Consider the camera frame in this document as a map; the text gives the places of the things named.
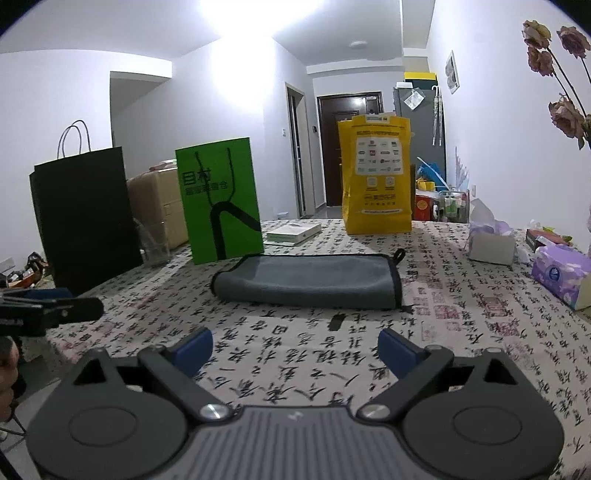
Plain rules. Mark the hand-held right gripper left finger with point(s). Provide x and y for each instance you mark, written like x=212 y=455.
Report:
x=196 y=347

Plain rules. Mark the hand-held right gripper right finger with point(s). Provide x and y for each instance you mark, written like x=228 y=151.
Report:
x=395 y=349

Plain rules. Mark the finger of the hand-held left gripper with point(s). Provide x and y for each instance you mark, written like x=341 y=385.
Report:
x=48 y=293
x=78 y=309

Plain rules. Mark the grey towel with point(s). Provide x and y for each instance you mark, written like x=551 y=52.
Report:
x=304 y=279

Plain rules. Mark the person's left forearm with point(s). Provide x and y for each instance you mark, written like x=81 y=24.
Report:
x=10 y=387

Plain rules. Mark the small black clip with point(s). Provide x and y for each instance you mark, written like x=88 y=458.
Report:
x=336 y=322

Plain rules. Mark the black paper bag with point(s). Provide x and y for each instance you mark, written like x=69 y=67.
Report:
x=85 y=217

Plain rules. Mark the calligraphy printed tablecloth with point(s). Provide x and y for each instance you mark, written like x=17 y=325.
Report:
x=286 y=360

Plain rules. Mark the clear glass cup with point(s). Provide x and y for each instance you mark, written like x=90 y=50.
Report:
x=154 y=247

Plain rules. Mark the brown cardboard box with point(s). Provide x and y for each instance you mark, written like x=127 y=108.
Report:
x=154 y=203

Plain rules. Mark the white tissue box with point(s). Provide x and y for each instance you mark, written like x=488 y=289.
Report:
x=491 y=244

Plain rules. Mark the red box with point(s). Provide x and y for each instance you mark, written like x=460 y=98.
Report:
x=424 y=207

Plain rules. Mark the green paper bag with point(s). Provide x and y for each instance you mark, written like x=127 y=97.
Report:
x=217 y=203

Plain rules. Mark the flat white box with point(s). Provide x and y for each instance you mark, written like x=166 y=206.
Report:
x=293 y=233

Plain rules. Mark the rack of small bottles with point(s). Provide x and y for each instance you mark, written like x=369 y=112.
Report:
x=455 y=205

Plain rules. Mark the yellow shopping bag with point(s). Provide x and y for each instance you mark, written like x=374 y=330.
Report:
x=376 y=184

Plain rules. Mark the purple tissue pack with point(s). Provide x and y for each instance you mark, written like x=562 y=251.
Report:
x=561 y=274

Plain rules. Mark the dark printed box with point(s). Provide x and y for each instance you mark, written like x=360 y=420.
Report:
x=545 y=239

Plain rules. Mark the dark brown door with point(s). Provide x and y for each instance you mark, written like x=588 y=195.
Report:
x=328 y=152

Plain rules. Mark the grey refrigerator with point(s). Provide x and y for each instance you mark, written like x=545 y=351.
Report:
x=420 y=120

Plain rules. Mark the folded umbrella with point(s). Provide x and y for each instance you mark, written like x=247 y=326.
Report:
x=436 y=115

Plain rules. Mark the yellow box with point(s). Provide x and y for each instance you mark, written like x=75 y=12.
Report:
x=419 y=78

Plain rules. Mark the dried flowers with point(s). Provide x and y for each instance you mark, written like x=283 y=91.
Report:
x=565 y=110

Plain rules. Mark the ceiling lamp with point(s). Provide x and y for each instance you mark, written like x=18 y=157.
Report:
x=358 y=44

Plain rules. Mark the wall picture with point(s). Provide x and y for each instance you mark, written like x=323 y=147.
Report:
x=452 y=71

